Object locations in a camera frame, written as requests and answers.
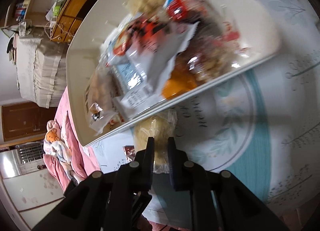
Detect white plastic storage bin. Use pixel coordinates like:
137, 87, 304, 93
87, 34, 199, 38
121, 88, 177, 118
66, 0, 282, 148

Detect clear bag pale floss roll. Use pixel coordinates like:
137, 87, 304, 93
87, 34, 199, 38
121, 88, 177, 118
133, 109, 177, 174

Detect plush doll on bed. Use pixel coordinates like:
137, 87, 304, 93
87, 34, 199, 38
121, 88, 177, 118
43, 120, 84, 183

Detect clear bag brown nut clusters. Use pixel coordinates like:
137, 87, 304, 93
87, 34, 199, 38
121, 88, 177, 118
176, 18, 251, 84

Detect brown wooden door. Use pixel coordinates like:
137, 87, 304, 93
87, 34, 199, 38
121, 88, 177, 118
1, 102, 57, 142

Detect clear bag yellow puffs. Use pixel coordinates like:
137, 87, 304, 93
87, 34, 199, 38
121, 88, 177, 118
125, 0, 166, 16

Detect cloth covered piano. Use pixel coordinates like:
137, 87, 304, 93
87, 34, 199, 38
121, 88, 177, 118
16, 36, 68, 109

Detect orange oats bar packet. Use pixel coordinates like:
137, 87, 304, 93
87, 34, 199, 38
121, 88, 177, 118
162, 64, 198, 99

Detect large white blue snack bag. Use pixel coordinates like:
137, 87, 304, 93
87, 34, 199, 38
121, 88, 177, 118
110, 63, 151, 98

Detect yellow barcode snack bag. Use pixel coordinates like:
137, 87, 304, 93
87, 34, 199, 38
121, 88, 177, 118
84, 66, 124, 135

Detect red dark candy wrappers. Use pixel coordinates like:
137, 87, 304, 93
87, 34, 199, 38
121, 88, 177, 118
123, 145, 136, 163

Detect pink bed quilt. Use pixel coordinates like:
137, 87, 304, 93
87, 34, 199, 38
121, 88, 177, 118
43, 90, 100, 191

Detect patterned white teal tablecloth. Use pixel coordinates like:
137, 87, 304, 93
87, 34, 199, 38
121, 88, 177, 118
176, 0, 319, 230

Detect red white cookies packet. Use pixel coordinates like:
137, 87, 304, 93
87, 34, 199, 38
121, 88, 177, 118
166, 0, 208, 23

